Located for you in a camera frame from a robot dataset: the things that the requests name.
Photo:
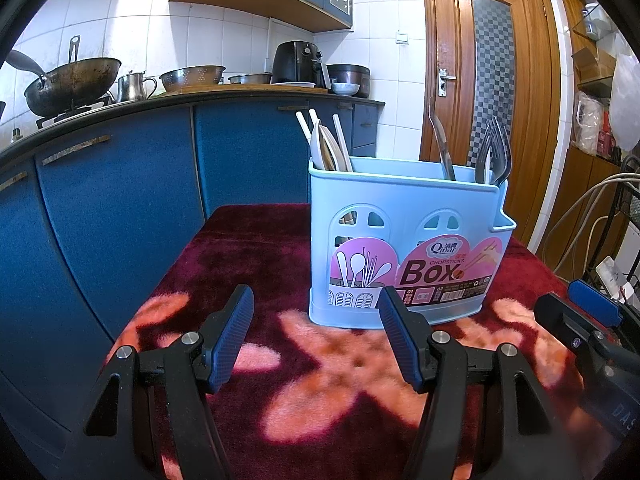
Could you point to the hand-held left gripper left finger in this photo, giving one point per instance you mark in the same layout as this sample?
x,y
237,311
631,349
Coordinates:
x,y
232,340

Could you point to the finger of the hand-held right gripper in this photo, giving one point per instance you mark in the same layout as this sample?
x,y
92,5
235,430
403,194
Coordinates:
x,y
595,305
560,320

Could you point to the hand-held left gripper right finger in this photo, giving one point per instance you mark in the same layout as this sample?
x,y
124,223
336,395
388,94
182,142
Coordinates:
x,y
400,340

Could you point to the light blue utensil holder box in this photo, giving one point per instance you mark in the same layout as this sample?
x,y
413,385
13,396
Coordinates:
x,y
400,195

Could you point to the beige plastic fork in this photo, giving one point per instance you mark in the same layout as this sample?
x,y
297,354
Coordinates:
x,y
482,165

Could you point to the metal table knife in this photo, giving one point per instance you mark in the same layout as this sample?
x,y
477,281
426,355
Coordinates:
x,y
442,145

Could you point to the beige plastic spoon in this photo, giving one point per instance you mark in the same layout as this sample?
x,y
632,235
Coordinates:
x,y
320,145

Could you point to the light wooden chopstick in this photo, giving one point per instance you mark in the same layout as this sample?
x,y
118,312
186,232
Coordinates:
x,y
302,122
314,116

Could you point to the white power strip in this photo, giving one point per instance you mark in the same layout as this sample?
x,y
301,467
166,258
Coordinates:
x,y
607,272

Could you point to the black metal rack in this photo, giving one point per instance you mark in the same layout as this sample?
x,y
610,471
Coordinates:
x,y
617,200

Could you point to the dark red floral blanket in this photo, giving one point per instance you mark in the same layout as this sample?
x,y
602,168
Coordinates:
x,y
280,240

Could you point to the wooden shelf unit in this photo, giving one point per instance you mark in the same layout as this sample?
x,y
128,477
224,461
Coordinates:
x,y
575,185

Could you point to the blue kitchen base cabinets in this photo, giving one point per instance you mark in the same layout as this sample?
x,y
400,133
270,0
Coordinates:
x,y
125,210

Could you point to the clear plastic bag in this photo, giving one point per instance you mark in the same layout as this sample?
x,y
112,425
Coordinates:
x,y
590,120

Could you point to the white plastic bag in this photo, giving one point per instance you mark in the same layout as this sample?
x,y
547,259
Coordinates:
x,y
627,100

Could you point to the cardboard box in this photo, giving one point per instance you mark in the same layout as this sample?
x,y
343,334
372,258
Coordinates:
x,y
592,65

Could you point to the black kitchen countertop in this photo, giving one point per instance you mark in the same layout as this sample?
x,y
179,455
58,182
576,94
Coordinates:
x,y
225,96

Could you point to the white bowl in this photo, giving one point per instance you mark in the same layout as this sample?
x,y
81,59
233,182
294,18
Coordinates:
x,y
345,89

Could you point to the steel basin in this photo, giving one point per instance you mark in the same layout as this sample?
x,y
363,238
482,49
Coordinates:
x,y
250,79

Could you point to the white plate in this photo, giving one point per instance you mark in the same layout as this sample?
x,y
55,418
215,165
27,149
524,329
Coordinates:
x,y
295,85

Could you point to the steel colander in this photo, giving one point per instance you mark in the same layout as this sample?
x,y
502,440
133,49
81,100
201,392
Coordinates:
x,y
192,77

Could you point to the steel pitcher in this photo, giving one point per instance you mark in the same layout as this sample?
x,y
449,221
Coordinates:
x,y
132,87

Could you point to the black rice cooker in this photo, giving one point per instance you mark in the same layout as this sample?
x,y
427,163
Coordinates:
x,y
350,72

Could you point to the glass jar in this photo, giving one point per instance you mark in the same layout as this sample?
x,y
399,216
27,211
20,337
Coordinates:
x,y
597,25

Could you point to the gas stove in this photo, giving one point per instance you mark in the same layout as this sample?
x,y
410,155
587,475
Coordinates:
x,y
60,117

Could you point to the black air fryer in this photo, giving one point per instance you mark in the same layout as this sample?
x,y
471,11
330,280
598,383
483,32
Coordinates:
x,y
295,60

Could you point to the black wok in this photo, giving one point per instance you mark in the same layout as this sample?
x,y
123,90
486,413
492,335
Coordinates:
x,y
70,85

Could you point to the wooden door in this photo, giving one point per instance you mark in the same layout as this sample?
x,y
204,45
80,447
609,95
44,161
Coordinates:
x,y
440,25

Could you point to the metal spatula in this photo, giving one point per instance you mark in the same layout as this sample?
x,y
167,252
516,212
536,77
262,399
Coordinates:
x,y
74,47

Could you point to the white wall switch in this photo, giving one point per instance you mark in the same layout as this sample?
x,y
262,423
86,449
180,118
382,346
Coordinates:
x,y
402,38

